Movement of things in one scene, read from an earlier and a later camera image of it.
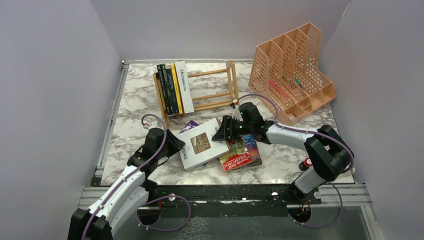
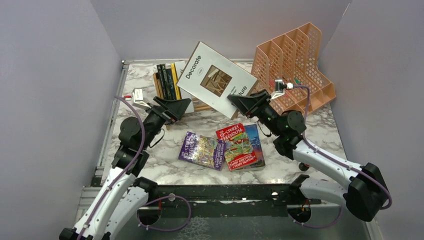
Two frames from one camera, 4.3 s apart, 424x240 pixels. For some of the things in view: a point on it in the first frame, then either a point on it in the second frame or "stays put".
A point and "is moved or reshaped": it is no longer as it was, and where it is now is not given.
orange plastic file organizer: x=286 y=70 stays put
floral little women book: x=172 y=90 stays put
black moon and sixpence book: x=161 y=74 stays put
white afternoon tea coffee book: x=184 y=88 stays put
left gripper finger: x=173 y=144 to x=175 y=107
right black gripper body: x=240 y=128 to x=266 y=113
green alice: x=165 y=74 stays put
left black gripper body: x=162 y=153 to x=156 y=118
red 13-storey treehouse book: x=238 y=156 is moved or reshaped
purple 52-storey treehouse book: x=191 y=125 to x=203 y=150
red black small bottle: x=304 y=165 stays put
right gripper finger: x=224 y=133 to x=246 y=104
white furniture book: x=199 y=147 to x=211 y=78
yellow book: x=180 y=108 stays put
